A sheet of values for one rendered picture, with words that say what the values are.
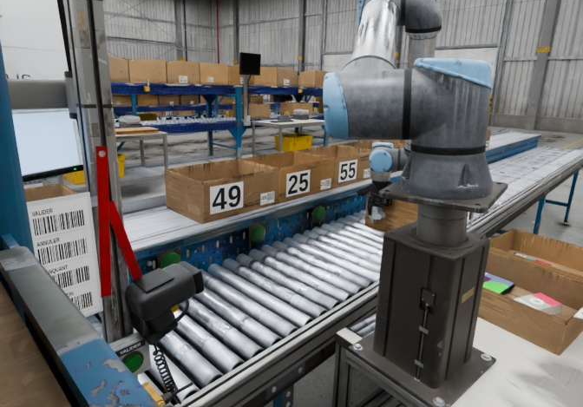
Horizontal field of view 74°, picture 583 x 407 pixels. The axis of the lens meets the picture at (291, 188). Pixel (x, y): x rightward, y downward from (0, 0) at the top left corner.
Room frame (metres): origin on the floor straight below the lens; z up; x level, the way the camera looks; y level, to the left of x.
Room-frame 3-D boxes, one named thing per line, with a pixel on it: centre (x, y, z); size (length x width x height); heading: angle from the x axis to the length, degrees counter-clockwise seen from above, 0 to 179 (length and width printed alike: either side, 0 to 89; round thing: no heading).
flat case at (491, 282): (1.16, -0.64, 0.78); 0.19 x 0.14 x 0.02; 129
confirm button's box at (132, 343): (0.55, 0.27, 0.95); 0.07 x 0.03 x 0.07; 136
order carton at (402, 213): (1.81, -0.60, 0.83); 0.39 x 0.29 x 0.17; 133
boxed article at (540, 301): (1.04, -0.75, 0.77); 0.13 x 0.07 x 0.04; 111
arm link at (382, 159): (1.56, -0.38, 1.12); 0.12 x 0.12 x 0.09; 75
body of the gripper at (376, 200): (1.67, -0.40, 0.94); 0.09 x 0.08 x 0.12; 46
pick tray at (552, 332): (1.08, -0.69, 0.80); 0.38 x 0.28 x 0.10; 38
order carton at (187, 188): (1.61, 0.30, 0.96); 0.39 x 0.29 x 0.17; 136
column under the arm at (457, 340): (0.83, -0.34, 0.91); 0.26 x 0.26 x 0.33; 40
